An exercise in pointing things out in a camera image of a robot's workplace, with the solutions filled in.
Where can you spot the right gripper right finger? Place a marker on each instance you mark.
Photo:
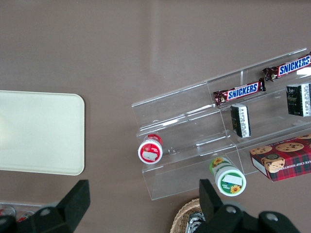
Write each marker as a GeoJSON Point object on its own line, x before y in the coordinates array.
{"type": "Point", "coordinates": [218, 216]}

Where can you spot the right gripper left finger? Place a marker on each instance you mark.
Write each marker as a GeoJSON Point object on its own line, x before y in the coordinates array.
{"type": "Point", "coordinates": [65, 213]}

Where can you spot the oval tan wicker basket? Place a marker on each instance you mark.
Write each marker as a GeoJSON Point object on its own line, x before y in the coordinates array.
{"type": "Point", "coordinates": [181, 218]}

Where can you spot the beige plastic tray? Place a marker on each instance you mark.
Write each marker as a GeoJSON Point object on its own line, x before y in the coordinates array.
{"type": "Point", "coordinates": [41, 133]}

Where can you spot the clear acrylic bottle rack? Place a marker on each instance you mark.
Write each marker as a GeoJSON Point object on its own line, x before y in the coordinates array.
{"type": "Point", "coordinates": [36, 206]}

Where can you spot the green cap small bottle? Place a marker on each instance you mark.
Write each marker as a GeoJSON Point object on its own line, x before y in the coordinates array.
{"type": "Point", "coordinates": [229, 182]}

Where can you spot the red tartan cookie box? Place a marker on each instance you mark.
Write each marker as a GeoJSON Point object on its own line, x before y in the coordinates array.
{"type": "Point", "coordinates": [286, 160]}

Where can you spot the red cap small bottle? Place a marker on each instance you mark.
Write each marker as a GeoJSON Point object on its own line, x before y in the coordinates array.
{"type": "Point", "coordinates": [150, 151]}

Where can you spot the small black box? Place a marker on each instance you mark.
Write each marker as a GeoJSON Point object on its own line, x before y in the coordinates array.
{"type": "Point", "coordinates": [298, 100]}
{"type": "Point", "coordinates": [240, 120]}

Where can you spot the clear acrylic stepped shelf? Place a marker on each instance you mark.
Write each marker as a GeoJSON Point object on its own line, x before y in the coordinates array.
{"type": "Point", "coordinates": [267, 126]}
{"type": "Point", "coordinates": [184, 121]}

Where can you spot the Snickers chocolate bar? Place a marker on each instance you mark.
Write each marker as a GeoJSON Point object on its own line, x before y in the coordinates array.
{"type": "Point", "coordinates": [291, 68]}
{"type": "Point", "coordinates": [240, 92]}

